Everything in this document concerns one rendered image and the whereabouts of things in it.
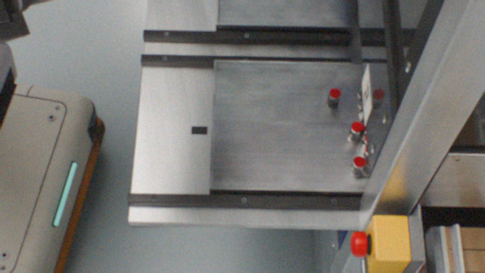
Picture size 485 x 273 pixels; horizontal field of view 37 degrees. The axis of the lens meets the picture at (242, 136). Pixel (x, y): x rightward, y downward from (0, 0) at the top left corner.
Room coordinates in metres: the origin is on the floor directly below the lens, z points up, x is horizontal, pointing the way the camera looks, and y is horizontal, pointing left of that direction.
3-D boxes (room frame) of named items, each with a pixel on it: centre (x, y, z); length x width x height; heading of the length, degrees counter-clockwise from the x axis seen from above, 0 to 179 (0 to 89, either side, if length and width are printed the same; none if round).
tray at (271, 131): (0.61, -0.11, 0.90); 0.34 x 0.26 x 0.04; 90
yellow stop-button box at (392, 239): (0.36, -0.23, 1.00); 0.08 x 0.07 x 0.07; 90
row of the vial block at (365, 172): (0.61, -0.22, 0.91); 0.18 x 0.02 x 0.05; 0
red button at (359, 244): (0.36, -0.19, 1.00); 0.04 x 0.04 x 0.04; 0
